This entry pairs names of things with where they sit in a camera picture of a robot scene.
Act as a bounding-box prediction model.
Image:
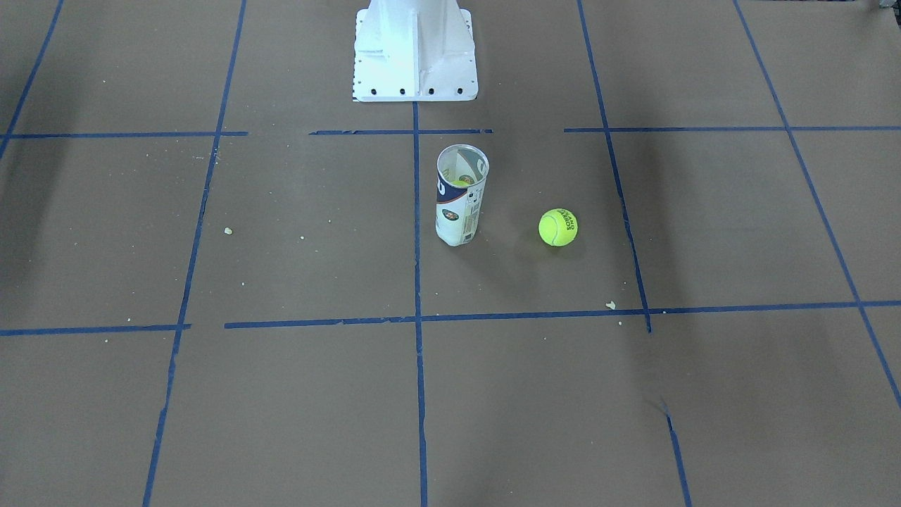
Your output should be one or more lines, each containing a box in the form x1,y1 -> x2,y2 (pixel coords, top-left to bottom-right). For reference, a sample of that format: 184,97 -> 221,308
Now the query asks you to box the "yellow tennis ball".
538,208 -> 579,247

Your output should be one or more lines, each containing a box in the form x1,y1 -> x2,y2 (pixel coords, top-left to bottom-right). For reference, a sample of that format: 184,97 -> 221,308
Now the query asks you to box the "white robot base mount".
352,1 -> 479,103

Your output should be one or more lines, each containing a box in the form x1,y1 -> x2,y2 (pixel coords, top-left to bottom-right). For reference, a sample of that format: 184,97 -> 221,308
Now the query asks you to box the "clear tennis ball can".
435,144 -> 490,247

